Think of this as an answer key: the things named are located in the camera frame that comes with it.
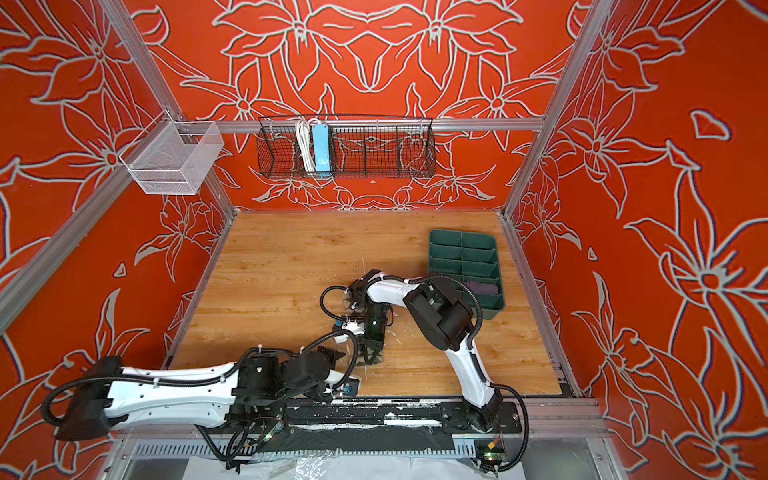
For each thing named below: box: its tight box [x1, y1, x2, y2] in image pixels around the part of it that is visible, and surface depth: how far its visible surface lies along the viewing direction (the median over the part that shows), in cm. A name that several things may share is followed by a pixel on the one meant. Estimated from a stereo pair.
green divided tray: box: [428, 229, 505, 320], surface depth 102 cm
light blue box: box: [312, 124, 332, 177], surface depth 92 cm
